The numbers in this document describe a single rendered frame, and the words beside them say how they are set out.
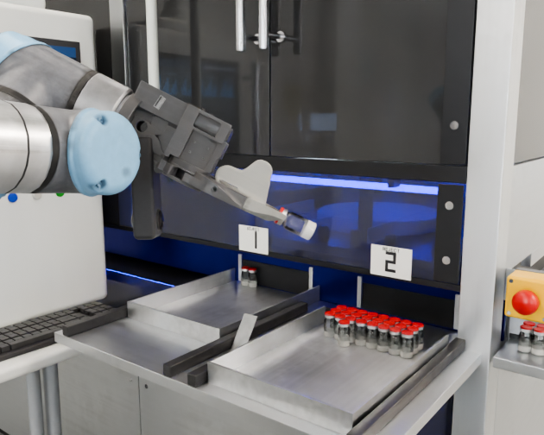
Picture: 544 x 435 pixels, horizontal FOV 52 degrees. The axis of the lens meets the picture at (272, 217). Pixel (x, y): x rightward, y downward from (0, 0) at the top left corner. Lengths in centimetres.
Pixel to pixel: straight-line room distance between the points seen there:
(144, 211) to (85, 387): 138
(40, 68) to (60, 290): 96
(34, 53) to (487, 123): 70
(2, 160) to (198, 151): 24
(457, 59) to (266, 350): 60
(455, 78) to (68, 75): 65
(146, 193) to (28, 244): 87
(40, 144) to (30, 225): 101
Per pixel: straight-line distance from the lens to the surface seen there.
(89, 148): 49
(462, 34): 105
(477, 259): 105
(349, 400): 88
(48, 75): 65
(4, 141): 46
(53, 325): 139
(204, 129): 63
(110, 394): 187
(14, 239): 147
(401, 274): 110
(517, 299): 101
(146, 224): 64
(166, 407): 168
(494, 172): 102
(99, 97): 64
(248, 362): 99
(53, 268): 153
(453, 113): 104
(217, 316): 121
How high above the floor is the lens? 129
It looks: 10 degrees down
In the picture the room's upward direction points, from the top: straight up
